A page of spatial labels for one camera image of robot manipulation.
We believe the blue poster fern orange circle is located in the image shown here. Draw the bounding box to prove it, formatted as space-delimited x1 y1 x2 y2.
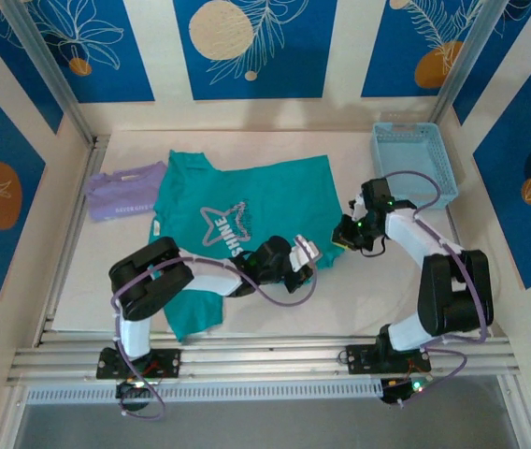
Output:
361 0 484 99

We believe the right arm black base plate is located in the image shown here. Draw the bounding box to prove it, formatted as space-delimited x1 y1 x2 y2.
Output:
345 343 435 375

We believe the grey metal panel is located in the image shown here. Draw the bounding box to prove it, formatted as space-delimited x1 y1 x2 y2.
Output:
12 399 526 449

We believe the light blue plastic basket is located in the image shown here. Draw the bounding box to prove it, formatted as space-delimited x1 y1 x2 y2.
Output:
370 122 460 210

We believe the folded lilac t-shirt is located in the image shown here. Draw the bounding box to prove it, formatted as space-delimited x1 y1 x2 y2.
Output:
86 161 168 223

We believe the thin black cable loop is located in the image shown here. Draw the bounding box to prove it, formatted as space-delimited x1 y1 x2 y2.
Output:
360 235 387 258

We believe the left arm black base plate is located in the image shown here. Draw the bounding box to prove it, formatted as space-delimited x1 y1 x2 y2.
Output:
96 348 183 379

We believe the blue poster white flower drawing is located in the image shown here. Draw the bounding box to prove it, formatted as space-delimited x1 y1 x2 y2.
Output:
26 0 156 104

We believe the teal t-shirt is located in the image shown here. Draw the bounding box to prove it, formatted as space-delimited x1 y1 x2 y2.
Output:
147 149 345 342

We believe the white slotted cable duct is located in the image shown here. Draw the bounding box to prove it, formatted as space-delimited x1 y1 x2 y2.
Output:
25 377 388 406

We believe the blue poster large beige circle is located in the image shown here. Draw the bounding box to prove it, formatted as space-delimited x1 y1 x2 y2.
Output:
173 0 339 101

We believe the blue poster small orange oval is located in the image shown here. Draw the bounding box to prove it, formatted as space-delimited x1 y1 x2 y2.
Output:
473 32 531 291

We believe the aluminium frame post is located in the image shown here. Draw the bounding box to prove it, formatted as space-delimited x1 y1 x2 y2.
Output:
0 0 98 147
428 0 512 127

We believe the long aluminium base rail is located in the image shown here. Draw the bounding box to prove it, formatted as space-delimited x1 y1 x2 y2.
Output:
10 332 524 388

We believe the narrow blue poster strip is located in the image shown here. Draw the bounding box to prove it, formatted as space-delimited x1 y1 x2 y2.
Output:
452 0 531 126
0 0 65 136

